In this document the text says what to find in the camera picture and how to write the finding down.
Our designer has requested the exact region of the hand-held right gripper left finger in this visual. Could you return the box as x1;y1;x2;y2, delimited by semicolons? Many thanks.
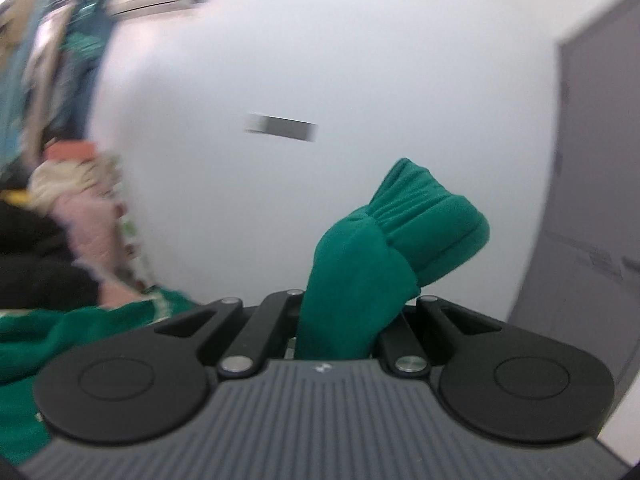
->
154;288;307;377

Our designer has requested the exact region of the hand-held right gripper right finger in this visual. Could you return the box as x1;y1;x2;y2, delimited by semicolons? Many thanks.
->
376;295;503;377

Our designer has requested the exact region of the green hoodie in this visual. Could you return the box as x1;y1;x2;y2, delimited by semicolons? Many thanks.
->
0;157;492;467

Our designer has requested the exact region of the patchwork blanket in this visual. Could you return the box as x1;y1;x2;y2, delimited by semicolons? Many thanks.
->
50;187;168;311

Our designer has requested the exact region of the black puffer jacket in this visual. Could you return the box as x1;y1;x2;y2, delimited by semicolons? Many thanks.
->
0;199;103;312

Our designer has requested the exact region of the grey door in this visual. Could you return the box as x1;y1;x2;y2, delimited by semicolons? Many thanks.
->
504;0;640;356

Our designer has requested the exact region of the pink pillow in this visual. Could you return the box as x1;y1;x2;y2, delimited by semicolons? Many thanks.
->
44;141;97;162

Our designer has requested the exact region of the dark blue curtain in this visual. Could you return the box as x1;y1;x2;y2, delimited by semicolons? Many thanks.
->
60;0;118;141

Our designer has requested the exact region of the hanging pale pink garment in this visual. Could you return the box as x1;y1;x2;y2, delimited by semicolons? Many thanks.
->
22;5;76;161

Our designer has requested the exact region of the grey wall switch panel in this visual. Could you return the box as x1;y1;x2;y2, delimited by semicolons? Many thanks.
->
243;113;320;143

